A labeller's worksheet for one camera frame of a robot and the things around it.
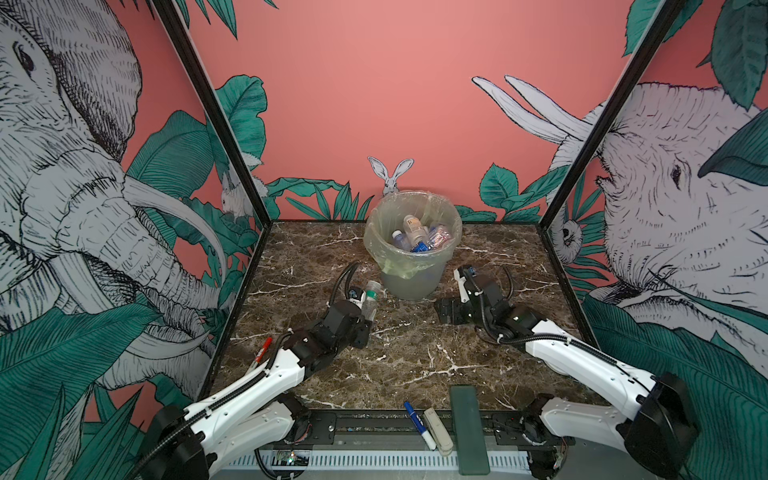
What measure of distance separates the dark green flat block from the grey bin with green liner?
319mm

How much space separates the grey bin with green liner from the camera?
0.80 metres

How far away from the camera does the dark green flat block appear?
27.6 inches
